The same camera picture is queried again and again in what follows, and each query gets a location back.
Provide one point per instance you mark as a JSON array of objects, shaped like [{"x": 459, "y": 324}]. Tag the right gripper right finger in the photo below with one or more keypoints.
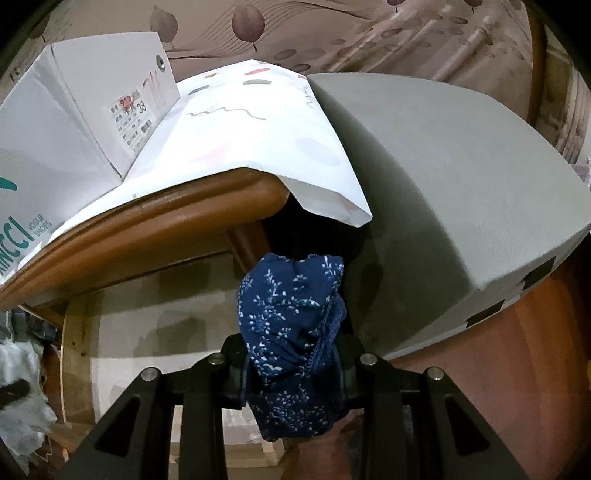
[{"x": 417, "y": 425}]

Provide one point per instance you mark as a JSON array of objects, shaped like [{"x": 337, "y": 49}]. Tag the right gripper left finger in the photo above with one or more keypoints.
[{"x": 132, "y": 439}]

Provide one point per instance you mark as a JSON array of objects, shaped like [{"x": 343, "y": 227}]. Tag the wooden drawer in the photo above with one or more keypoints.
[{"x": 168, "y": 320}]

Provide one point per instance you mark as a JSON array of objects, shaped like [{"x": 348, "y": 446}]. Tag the dark blue underwear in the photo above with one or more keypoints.
[{"x": 289, "y": 314}]

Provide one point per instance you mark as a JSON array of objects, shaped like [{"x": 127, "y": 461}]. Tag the white dotted fabric pile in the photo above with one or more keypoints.
[{"x": 25, "y": 422}]

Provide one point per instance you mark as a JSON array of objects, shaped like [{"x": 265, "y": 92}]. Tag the grey mattress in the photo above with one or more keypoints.
[{"x": 472, "y": 207}]

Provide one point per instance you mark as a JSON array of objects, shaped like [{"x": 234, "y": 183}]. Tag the white XINCCI shoe box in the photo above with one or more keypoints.
[{"x": 72, "y": 127}]

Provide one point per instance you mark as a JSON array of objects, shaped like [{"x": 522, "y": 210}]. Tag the white patterned cover cloth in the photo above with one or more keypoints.
[{"x": 252, "y": 115}]

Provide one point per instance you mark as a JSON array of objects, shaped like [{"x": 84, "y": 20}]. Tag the leaf patterned bed sheet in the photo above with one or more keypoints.
[{"x": 499, "y": 48}]

